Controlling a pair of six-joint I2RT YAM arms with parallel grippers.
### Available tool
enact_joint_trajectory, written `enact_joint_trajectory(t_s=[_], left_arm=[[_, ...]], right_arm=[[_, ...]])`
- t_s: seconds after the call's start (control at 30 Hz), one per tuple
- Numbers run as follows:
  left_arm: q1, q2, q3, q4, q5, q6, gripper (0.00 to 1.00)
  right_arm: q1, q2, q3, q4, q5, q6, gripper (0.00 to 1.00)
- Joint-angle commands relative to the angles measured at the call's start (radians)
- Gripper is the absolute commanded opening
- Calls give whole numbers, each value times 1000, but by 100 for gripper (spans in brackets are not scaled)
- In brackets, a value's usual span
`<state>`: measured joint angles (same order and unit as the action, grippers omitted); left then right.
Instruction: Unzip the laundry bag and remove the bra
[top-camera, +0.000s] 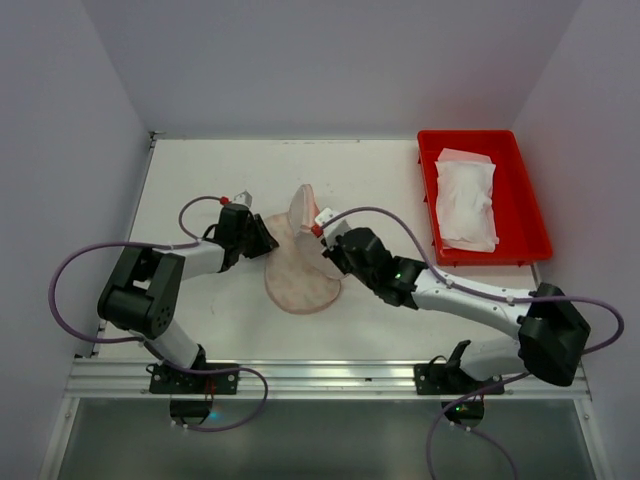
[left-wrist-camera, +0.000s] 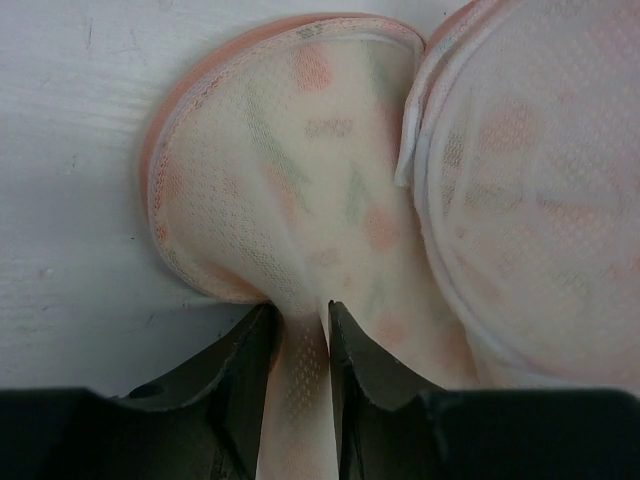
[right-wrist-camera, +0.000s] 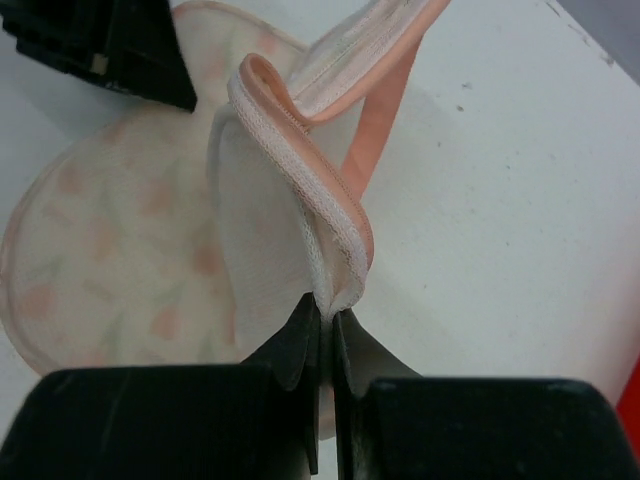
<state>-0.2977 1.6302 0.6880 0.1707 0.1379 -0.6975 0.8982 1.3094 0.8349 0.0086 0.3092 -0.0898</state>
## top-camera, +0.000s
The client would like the red plastic tray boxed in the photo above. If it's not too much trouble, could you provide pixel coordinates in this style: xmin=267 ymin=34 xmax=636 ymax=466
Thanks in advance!
xmin=417 ymin=130 xmax=553 ymax=267

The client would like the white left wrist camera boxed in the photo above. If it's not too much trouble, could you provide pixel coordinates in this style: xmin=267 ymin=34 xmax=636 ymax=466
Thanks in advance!
xmin=232 ymin=190 xmax=253 ymax=209

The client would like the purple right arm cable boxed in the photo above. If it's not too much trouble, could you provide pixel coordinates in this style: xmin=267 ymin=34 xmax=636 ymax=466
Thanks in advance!
xmin=309 ymin=207 xmax=625 ymax=480

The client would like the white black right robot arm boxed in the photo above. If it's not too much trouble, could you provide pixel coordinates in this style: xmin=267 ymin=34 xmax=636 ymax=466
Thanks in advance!
xmin=322 ymin=227 xmax=591 ymax=387

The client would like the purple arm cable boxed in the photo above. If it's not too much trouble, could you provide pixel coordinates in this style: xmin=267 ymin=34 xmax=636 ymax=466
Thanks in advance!
xmin=309 ymin=207 xmax=625 ymax=480
xmin=47 ymin=194 xmax=270 ymax=433

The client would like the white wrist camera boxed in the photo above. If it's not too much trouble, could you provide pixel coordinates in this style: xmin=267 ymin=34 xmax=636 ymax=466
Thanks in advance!
xmin=312 ymin=208 xmax=352 ymax=249
xmin=232 ymin=190 xmax=253 ymax=209

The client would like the floral pink laundry bag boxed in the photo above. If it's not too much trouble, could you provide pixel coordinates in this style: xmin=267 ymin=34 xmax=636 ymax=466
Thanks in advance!
xmin=264 ymin=184 xmax=344 ymax=315

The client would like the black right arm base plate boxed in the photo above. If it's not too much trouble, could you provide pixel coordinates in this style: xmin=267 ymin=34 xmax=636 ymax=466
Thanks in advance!
xmin=413 ymin=363 xmax=505 ymax=396

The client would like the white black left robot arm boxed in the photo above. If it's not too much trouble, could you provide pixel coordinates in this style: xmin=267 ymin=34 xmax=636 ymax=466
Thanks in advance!
xmin=97 ymin=203 xmax=279 ymax=373

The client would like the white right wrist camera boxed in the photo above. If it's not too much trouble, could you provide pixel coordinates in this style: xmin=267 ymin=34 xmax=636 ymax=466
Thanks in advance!
xmin=312 ymin=208 xmax=352 ymax=249

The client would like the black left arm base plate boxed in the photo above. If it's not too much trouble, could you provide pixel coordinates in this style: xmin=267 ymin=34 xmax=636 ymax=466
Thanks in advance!
xmin=146 ymin=363 xmax=239 ymax=395

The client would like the aluminium mounting rail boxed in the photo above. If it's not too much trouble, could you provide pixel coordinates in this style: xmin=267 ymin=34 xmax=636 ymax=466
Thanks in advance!
xmin=64 ymin=358 xmax=590 ymax=400

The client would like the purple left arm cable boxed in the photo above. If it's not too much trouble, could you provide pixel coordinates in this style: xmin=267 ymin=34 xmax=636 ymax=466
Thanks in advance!
xmin=47 ymin=194 xmax=270 ymax=433

